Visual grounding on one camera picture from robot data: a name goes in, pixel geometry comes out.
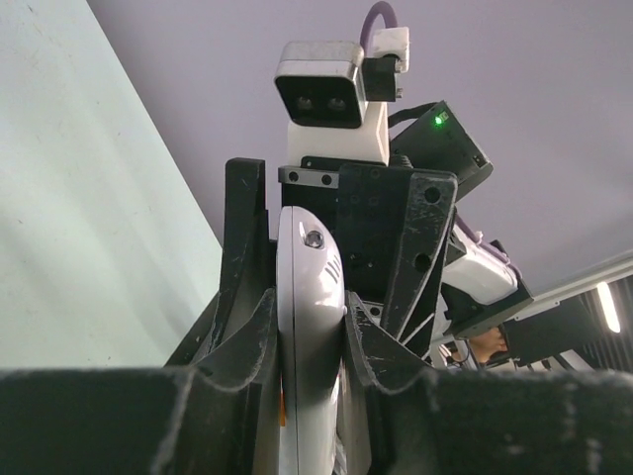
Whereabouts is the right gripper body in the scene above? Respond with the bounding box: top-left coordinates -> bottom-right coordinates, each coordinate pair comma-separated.
278,157 -> 410,303

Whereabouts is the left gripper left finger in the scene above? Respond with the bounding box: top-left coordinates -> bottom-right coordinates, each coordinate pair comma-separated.
0,287 -> 281,475

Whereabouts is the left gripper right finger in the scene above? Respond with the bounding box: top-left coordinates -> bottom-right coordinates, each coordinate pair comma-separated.
341,293 -> 632,474

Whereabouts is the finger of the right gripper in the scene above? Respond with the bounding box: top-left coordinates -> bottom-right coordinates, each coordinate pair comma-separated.
381,171 -> 458,359
162,158 -> 277,376

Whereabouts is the white remote control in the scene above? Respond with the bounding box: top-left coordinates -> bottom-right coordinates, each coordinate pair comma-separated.
276,206 -> 347,474

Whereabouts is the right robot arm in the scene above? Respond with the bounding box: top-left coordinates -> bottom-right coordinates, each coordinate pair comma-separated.
167,102 -> 632,374

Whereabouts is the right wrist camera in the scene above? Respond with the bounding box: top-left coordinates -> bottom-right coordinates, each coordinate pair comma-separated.
274,27 -> 410,166

